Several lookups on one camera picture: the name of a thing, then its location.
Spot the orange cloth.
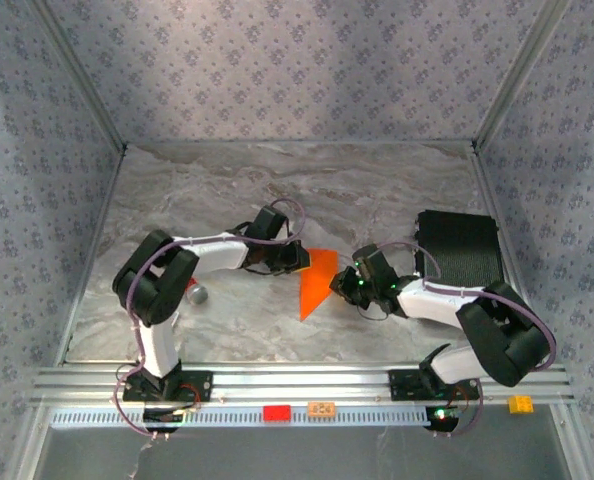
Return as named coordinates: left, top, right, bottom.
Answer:
left=299, top=248, right=339, bottom=322

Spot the black ribbed tray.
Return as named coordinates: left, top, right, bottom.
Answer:
left=415, top=209, right=503, bottom=289

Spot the red toy brick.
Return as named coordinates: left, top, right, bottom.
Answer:
left=262, top=404, right=293, bottom=423

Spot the yellow toy brick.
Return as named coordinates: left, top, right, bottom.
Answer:
left=507, top=394, right=535, bottom=415

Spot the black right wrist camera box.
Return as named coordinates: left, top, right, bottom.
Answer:
left=352, top=244, right=398, bottom=286

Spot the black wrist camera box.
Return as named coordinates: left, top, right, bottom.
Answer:
left=352, top=244, right=398, bottom=286
left=246, top=204, right=288, bottom=244

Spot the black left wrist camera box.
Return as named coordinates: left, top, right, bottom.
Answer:
left=246, top=204, right=288, bottom=244

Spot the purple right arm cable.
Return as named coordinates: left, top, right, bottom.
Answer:
left=371, top=241, right=558, bottom=439

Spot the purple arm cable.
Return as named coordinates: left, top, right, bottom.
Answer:
left=114, top=198, right=307, bottom=441
left=371, top=241, right=558, bottom=439

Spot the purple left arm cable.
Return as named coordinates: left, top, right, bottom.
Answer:
left=114, top=198, right=307, bottom=441

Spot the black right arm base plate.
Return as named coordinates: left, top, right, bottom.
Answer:
left=387, top=368, right=481, bottom=402

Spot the aluminium mounting rail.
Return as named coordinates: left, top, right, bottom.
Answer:
left=29, top=363, right=576, bottom=407

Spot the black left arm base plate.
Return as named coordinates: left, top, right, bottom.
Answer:
left=121, top=370, right=214, bottom=403

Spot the white slotted cable duct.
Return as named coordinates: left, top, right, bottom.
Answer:
left=49, top=405, right=433, bottom=429

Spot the aluminium frame post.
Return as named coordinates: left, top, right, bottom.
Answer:
left=471, top=0, right=571, bottom=151

